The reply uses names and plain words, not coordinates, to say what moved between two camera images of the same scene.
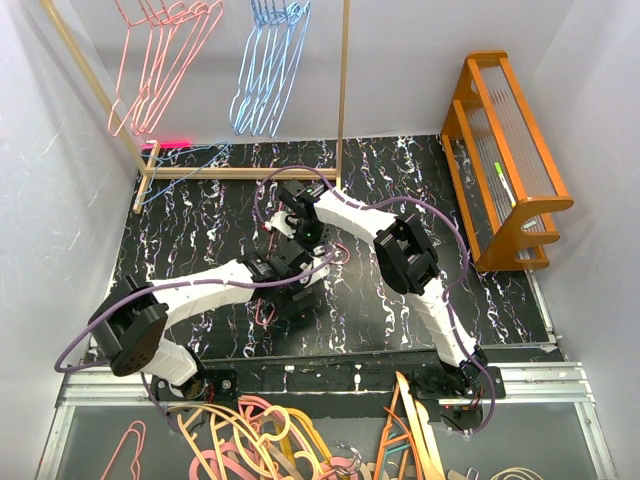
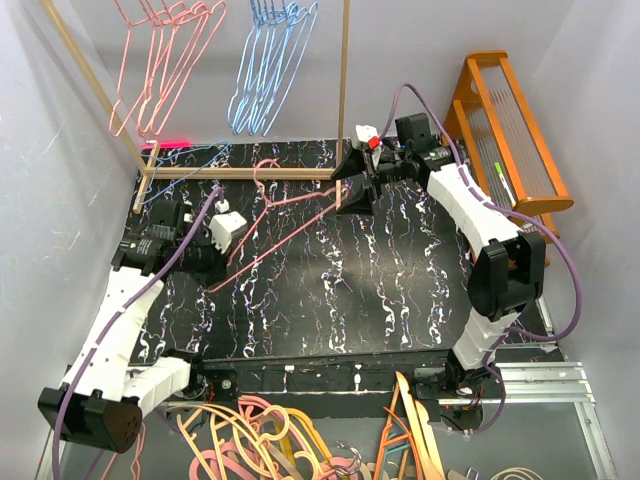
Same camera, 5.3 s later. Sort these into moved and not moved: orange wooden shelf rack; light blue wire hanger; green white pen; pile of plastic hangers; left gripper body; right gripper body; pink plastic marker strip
Moved: left gripper body; right gripper body
Not moved: pink plastic marker strip; green white pen; light blue wire hanger; pile of plastic hangers; orange wooden shelf rack
